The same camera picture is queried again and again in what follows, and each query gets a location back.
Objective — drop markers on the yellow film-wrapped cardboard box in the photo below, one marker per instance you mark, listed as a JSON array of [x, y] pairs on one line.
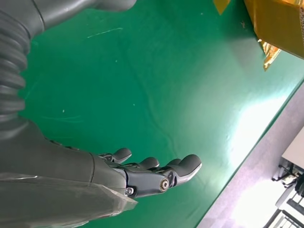
[[277, 22]]

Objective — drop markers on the black chair base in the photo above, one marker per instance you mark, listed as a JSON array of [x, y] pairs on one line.
[[288, 174]]

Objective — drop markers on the green table mat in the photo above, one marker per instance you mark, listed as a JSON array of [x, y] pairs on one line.
[[142, 78]]

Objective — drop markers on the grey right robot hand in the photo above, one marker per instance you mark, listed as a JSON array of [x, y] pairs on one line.
[[59, 182]]

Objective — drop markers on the grey metal frame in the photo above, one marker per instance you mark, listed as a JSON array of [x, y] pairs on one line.
[[284, 217]]

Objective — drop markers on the white desk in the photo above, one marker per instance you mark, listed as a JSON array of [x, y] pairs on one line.
[[296, 149]]

